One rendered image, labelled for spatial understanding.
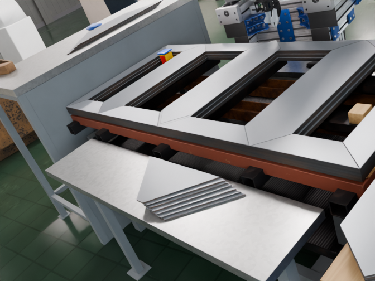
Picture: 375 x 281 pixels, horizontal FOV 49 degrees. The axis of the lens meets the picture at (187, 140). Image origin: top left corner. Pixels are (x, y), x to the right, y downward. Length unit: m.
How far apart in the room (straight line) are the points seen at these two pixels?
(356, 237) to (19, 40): 7.38
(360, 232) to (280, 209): 0.30
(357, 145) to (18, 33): 7.20
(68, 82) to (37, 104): 0.20
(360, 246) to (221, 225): 0.41
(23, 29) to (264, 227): 7.19
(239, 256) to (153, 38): 1.73
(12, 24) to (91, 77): 5.66
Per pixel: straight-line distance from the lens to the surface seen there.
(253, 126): 1.31
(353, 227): 0.91
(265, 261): 1.01
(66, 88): 2.23
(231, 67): 1.84
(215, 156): 1.37
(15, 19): 7.99
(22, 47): 7.92
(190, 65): 2.08
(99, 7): 8.20
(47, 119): 2.20
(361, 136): 1.15
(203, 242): 1.11
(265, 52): 1.88
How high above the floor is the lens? 1.49
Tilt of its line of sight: 28 degrees down
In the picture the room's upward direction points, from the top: 21 degrees counter-clockwise
